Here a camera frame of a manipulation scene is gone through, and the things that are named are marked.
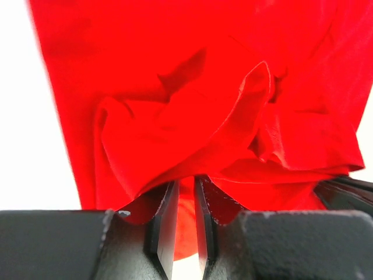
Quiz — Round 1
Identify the red t-shirt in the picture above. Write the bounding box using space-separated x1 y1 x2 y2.
29 1 372 260

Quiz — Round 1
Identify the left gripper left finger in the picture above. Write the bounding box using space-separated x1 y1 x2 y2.
1 181 179 279

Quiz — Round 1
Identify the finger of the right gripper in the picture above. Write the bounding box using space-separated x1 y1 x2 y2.
314 176 373 216

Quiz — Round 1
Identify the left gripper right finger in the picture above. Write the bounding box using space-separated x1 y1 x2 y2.
194 176 372 279

